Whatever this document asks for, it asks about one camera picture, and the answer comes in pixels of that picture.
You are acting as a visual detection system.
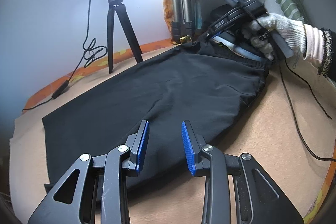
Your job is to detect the black pants yellow stripes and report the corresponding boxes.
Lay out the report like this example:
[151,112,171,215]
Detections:
[42,42,270,190]

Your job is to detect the right forearm pink sleeve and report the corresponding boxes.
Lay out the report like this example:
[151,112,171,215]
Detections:
[304,24,335,82]

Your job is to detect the right hand white glove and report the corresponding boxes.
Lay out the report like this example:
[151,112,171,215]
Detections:
[241,12,308,62]

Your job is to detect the black mini tripod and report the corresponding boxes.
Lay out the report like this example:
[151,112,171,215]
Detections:
[105,0,144,75]

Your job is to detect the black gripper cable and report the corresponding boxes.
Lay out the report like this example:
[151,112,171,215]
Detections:
[277,58,336,162]

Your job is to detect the black light cable with switch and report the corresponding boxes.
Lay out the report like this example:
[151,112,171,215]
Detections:
[22,0,108,112]

